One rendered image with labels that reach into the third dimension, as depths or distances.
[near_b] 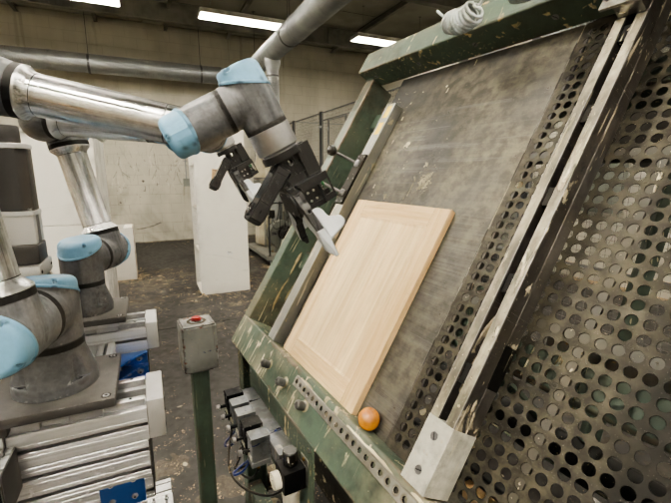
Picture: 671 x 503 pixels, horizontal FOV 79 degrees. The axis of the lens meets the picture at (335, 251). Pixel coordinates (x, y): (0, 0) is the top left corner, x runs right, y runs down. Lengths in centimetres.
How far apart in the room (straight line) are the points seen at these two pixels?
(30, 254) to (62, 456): 46
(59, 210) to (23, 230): 234
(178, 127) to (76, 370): 54
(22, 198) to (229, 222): 399
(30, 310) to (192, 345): 81
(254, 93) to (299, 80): 944
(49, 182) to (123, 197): 589
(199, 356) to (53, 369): 70
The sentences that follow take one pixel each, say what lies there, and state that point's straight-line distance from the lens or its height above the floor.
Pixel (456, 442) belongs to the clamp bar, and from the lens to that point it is 82.
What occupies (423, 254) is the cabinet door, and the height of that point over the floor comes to 126.
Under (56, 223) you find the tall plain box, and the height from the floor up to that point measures 111.
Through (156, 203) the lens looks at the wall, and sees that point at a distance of 936.
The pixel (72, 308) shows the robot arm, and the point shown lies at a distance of 95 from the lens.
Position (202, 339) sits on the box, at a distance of 156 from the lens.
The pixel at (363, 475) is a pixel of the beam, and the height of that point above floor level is 85.
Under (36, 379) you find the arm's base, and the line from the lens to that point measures 98.
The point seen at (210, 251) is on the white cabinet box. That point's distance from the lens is 507.
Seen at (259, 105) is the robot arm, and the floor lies 157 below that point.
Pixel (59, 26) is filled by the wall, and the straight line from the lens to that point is 976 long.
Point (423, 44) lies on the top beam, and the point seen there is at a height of 189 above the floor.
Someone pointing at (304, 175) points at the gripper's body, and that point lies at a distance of 75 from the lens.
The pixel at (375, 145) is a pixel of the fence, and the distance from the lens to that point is 151.
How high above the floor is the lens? 147
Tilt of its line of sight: 11 degrees down
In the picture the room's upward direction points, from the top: straight up
